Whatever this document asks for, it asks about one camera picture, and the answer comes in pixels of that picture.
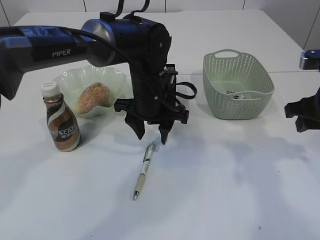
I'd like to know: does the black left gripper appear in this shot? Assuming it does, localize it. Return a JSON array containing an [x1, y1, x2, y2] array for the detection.
[[113, 17, 189, 145]]

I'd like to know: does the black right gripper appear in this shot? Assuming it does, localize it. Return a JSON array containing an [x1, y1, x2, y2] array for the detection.
[[284, 89, 320, 133]]

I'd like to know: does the cream grip pen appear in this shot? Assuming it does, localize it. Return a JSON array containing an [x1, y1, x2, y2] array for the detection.
[[132, 143, 156, 201]]

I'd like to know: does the sugared bread roll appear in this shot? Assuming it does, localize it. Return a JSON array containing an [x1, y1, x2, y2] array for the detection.
[[75, 82, 110, 114]]

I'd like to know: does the pink paper ball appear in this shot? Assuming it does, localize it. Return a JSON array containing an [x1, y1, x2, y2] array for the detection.
[[226, 90, 245, 100]]

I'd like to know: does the brown Nescafe coffee bottle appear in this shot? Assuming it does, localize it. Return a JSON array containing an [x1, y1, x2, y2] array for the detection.
[[40, 81, 81, 152]]

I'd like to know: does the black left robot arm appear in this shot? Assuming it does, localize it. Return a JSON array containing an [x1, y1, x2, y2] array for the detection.
[[0, 15, 189, 143]]

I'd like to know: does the black mesh pen holder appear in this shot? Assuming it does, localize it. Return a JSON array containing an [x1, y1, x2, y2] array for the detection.
[[164, 64, 178, 107]]

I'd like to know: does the green wavy glass plate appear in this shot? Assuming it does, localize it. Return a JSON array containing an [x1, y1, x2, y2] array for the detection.
[[54, 65, 133, 119]]

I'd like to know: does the green woven plastic basket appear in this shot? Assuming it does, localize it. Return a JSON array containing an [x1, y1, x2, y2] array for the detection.
[[203, 49, 275, 120]]

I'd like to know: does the black cable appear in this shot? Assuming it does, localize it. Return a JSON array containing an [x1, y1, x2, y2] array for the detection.
[[62, 0, 197, 116]]

